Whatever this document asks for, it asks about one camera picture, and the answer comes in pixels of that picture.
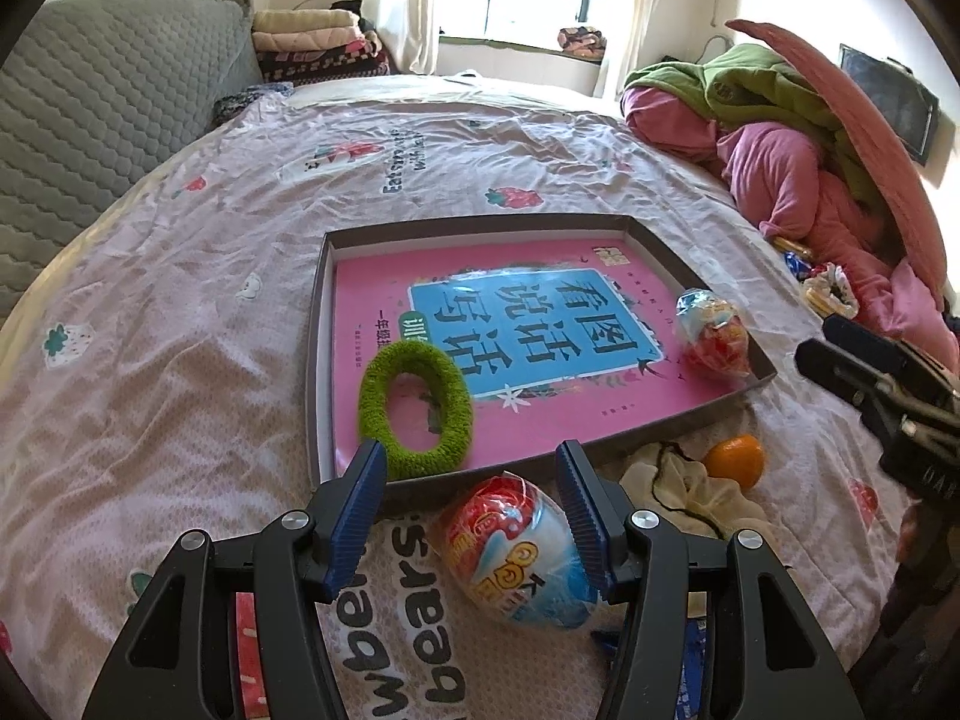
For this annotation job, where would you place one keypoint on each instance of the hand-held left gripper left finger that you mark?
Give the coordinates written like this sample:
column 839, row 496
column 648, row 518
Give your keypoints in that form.
column 356, row 525

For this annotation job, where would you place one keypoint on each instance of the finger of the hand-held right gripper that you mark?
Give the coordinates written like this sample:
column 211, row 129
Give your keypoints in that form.
column 870, row 345
column 840, row 379

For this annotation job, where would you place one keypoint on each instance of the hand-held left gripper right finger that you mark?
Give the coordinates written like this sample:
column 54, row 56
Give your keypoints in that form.
column 581, row 517

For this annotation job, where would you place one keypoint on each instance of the red white blue toy egg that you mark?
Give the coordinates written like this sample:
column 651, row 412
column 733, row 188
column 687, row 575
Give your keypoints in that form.
column 510, row 547

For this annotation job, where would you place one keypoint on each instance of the cream cloth scrunchie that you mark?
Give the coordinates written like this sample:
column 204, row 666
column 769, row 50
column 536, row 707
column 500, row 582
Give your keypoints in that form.
column 712, row 511

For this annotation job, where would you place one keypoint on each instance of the grey cardboard tray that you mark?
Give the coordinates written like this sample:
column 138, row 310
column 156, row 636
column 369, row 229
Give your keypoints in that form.
column 480, row 234

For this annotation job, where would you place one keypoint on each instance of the green fuzzy scrunchie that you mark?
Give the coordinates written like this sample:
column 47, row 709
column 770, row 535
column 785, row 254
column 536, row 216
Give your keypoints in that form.
column 373, row 409

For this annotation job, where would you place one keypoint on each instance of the yellow snack packet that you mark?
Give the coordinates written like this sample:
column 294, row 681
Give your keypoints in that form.
column 791, row 244

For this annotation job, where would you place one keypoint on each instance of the plastic wrapped red candy ball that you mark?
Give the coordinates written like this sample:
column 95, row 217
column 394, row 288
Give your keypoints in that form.
column 716, row 345

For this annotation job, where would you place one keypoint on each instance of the orange mandarin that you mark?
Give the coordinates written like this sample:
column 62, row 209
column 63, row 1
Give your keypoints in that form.
column 736, row 461

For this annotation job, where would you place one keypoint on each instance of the person's dark clothing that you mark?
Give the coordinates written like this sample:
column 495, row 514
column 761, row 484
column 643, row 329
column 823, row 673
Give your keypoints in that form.
column 930, row 600

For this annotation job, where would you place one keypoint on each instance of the blue snack packet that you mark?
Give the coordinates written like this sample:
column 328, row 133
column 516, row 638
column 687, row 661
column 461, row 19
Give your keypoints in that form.
column 694, row 660

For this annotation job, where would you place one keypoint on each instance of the pink quilt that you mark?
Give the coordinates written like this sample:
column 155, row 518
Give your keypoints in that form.
column 780, row 180

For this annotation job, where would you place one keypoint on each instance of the pink round cushion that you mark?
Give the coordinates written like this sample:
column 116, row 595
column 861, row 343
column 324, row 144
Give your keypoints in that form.
column 862, row 142

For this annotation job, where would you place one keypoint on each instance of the pink book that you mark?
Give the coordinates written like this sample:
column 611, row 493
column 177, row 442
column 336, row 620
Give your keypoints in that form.
column 375, row 292

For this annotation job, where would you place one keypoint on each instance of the black framed screen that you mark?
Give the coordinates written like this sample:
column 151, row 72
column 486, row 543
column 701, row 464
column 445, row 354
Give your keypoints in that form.
column 889, row 101

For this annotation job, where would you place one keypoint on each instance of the pink printed bed sheet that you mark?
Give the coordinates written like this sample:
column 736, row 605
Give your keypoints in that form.
column 187, row 315

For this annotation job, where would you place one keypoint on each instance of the green blanket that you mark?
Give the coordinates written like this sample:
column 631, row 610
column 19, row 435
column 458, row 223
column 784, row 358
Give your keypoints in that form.
column 757, row 82

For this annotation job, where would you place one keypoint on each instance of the white curtain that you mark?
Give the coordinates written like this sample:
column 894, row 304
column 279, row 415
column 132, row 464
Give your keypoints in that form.
column 645, row 7
column 401, row 0

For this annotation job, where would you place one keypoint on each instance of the patterned cloth on windowsill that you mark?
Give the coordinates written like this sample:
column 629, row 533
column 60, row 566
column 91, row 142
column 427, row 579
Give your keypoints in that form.
column 581, row 41

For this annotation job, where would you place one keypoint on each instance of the blue patterned cloth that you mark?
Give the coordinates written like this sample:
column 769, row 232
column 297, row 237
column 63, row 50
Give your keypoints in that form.
column 251, row 101

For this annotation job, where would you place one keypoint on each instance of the dark patterned folded blanket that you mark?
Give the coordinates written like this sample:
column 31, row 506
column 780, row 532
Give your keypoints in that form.
column 330, row 66

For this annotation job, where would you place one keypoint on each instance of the pink folded blanket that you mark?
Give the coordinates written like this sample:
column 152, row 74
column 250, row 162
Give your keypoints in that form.
column 315, row 41

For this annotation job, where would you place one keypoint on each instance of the grey quilted headboard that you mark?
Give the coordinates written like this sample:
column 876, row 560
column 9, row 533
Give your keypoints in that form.
column 90, row 105

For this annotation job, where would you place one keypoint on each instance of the cream folded blanket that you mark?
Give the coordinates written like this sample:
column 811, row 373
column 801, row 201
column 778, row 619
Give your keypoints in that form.
column 307, row 20

